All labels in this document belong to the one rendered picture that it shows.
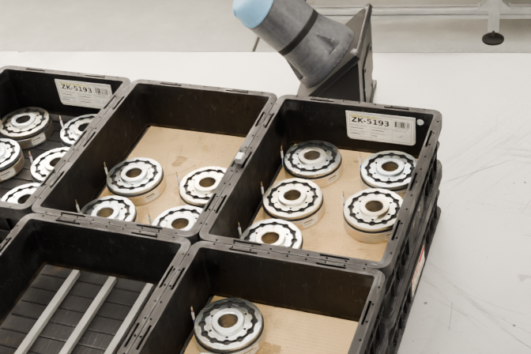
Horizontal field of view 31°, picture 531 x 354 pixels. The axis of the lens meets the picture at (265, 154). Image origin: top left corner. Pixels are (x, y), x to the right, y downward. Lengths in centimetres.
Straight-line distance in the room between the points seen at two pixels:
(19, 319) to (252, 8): 76
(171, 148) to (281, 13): 35
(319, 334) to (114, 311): 33
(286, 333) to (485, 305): 38
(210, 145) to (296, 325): 49
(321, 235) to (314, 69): 47
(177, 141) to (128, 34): 215
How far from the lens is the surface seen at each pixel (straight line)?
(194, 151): 179
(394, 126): 168
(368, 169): 165
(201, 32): 388
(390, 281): 143
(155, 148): 182
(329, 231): 158
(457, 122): 202
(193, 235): 146
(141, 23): 402
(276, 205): 159
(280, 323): 144
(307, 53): 192
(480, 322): 161
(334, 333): 142
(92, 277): 159
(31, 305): 158
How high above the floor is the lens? 189
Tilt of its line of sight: 37 degrees down
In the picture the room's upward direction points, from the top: 8 degrees counter-clockwise
